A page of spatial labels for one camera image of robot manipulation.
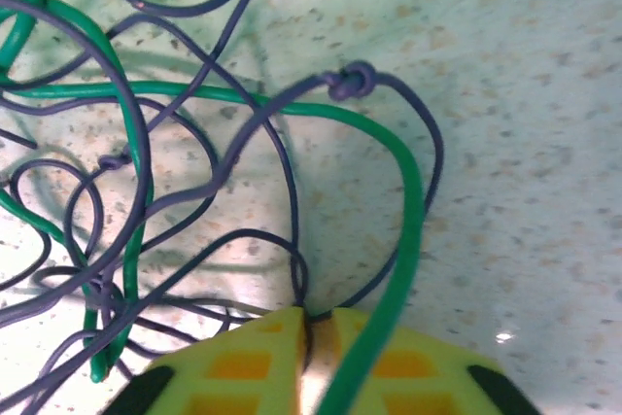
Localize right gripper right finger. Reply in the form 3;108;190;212
304;306;541;415

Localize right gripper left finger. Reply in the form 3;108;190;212
99;306;309;415

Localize green cable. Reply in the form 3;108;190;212
0;79;428;415
0;0;157;385

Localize purple cable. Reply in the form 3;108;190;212
0;0;312;415
138;59;445;325

